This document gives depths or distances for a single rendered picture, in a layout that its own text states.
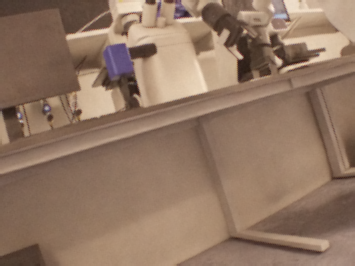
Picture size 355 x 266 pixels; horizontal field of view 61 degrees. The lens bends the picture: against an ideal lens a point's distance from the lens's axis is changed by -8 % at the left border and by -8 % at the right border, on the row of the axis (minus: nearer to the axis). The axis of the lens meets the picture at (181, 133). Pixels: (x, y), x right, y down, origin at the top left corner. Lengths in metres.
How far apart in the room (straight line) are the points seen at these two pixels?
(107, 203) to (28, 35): 0.90
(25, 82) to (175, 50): 0.53
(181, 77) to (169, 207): 0.95
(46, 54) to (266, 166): 1.51
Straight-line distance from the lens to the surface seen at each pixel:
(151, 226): 1.78
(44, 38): 1.29
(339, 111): 2.85
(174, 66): 1.03
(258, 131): 2.17
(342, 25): 0.76
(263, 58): 1.27
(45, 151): 0.86
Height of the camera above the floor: 0.64
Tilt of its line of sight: 1 degrees up
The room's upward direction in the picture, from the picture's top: 18 degrees counter-clockwise
